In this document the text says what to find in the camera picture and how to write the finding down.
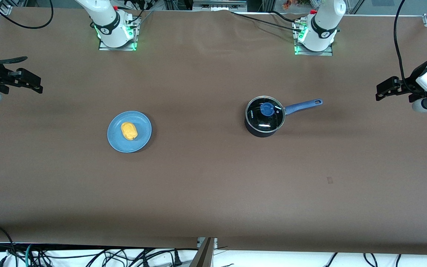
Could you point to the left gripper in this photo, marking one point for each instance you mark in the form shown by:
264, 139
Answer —
408, 87

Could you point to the yellow potato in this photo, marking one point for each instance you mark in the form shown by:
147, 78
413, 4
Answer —
129, 131

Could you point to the glass lid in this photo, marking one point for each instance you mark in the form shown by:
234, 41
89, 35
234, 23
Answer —
266, 109

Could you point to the blue round plate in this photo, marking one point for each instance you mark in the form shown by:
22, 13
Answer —
141, 126

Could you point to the small orange object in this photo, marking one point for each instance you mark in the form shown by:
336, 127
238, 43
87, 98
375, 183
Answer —
287, 3

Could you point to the grey metal box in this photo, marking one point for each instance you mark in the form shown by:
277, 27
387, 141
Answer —
219, 4

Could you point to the brown table cover sheet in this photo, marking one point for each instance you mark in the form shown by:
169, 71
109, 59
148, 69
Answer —
213, 185

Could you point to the black power plug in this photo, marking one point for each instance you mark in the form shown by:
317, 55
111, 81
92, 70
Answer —
177, 259

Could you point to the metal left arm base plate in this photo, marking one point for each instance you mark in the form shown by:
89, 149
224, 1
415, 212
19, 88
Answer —
313, 53

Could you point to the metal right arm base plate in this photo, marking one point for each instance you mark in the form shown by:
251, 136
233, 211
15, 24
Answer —
119, 48

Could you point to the silver aluminium frame profile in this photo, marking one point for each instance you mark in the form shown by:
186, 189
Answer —
268, 4

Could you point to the aluminium frame post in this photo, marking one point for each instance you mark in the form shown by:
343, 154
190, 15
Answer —
204, 256

